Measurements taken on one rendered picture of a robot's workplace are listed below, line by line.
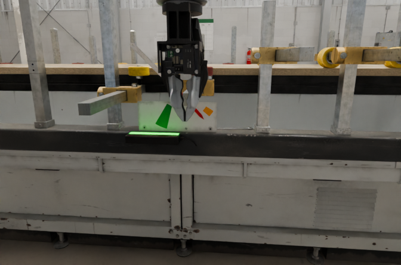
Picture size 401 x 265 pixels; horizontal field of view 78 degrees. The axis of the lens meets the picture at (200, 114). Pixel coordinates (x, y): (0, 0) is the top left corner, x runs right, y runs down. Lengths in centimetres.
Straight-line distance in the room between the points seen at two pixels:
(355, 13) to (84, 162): 101
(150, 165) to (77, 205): 60
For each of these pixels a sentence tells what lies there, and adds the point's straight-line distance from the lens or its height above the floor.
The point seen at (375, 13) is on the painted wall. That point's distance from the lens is 912.
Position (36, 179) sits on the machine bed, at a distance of 148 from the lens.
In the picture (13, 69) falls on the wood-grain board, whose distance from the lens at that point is 134.
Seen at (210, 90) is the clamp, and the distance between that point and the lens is 79.
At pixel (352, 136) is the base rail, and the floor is 70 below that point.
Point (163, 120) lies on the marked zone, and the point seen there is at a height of 74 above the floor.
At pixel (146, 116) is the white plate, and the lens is 84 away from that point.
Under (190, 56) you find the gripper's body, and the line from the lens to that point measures 42.
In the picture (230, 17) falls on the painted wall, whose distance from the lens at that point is 801.
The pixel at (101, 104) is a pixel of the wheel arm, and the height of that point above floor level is 82.
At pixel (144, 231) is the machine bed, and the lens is 134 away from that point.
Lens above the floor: 94
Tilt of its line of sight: 13 degrees down
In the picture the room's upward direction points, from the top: straight up
